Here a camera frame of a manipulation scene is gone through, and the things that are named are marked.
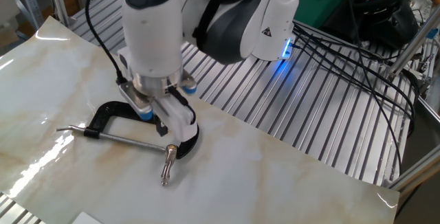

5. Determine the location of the black cable bundle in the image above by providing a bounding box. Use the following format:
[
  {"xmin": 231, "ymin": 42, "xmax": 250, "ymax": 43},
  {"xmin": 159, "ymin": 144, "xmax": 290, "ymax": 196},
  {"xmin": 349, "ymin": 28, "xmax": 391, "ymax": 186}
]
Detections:
[{"xmin": 290, "ymin": 21, "xmax": 419, "ymax": 186}]

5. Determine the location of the perforated shelf upright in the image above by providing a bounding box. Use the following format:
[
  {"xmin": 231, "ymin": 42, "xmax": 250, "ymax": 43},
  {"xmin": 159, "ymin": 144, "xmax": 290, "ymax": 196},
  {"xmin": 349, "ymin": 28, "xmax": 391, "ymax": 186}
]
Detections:
[{"xmin": 13, "ymin": 0, "xmax": 46, "ymax": 30}]

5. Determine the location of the marble pattern sheet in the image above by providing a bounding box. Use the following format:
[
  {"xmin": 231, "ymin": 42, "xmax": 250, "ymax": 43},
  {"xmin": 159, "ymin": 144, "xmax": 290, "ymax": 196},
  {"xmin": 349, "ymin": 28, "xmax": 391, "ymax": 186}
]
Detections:
[{"xmin": 0, "ymin": 15, "xmax": 402, "ymax": 224}]

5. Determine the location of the aluminium frame rail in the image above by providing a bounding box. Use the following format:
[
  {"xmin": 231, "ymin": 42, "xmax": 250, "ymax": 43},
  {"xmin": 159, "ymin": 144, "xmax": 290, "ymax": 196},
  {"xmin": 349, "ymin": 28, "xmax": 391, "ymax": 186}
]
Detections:
[{"xmin": 382, "ymin": 153, "xmax": 440, "ymax": 193}]

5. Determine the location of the black camera cable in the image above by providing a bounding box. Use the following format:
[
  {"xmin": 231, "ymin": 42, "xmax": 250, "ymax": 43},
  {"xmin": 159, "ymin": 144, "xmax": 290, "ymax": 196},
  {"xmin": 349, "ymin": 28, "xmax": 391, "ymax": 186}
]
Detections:
[{"xmin": 167, "ymin": 88, "xmax": 197, "ymax": 124}]

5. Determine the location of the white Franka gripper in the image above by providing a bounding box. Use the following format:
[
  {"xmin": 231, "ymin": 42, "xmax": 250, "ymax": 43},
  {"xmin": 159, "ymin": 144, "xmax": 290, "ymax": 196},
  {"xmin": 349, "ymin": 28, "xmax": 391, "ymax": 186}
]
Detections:
[{"xmin": 151, "ymin": 94, "xmax": 201, "ymax": 144}]

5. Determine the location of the green mat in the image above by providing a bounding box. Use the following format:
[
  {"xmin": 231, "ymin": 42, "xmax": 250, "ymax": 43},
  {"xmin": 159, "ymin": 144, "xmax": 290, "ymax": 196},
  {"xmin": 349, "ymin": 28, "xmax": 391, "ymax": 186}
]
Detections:
[{"xmin": 219, "ymin": 0, "xmax": 348, "ymax": 30}]

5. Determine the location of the aluminium frame post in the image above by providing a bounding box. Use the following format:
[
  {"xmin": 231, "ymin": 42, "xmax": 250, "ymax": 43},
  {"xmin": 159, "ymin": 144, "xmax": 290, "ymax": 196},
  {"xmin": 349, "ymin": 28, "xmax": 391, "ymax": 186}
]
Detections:
[
  {"xmin": 44, "ymin": 0, "xmax": 75, "ymax": 26},
  {"xmin": 384, "ymin": 6, "xmax": 440, "ymax": 81}
]

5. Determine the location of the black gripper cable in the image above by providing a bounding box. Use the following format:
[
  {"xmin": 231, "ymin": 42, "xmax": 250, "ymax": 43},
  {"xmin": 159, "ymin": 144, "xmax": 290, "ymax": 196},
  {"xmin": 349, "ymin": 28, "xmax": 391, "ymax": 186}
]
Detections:
[{"xmin": 85, "ymin": 0, "xmax": 129, "ymax": 85}]

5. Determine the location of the black C-clamp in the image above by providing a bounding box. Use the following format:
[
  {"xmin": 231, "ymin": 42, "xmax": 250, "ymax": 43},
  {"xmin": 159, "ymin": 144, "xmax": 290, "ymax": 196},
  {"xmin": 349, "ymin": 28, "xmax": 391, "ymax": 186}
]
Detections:
[{"xmin": 55, "ymin": 100, "xmax": 201, "ymax": 160}]

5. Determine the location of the black bag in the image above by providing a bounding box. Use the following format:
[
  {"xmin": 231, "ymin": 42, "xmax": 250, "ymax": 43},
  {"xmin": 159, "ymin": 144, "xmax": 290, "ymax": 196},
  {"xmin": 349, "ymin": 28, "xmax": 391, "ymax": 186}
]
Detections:
[{"xmin": 322, "ymin": 0, "xmax": 421, "ymax": 50}]

